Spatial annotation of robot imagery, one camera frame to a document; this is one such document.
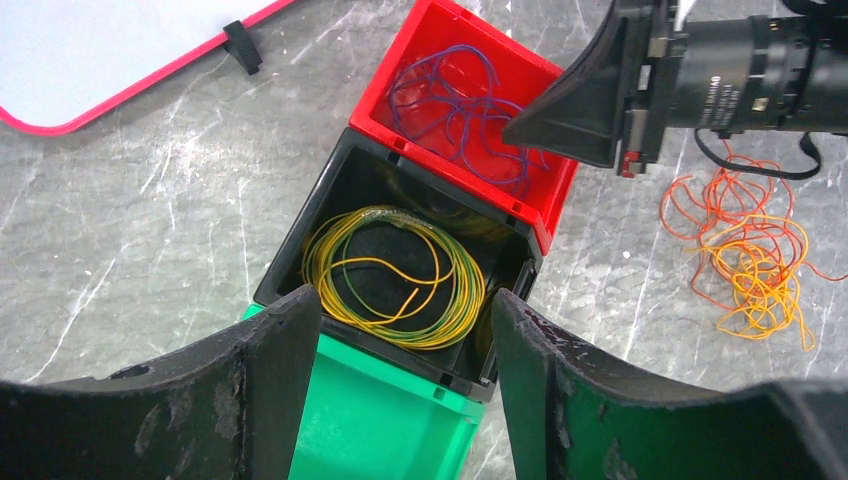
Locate yellow green cable coil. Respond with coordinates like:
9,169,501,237
301,205,488,351

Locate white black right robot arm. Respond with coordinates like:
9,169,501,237
502,1,847,180

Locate black whiteboard clip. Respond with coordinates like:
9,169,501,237
223,21,263,75

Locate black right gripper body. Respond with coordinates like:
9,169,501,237
617,1,686,178

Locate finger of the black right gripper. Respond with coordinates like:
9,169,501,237
502,1,626,169

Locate pink framed whiteboard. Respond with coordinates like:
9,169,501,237
1,1,287,136

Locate black plastic bin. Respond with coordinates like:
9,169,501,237
253,128,542,402

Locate red plastic bin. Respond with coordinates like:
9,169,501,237
349,1,577,253

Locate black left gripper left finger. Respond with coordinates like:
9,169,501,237
1,286,321,479

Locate green plastic bin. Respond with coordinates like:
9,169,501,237
242,303,486,480

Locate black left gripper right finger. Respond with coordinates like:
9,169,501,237
492,290,847,479

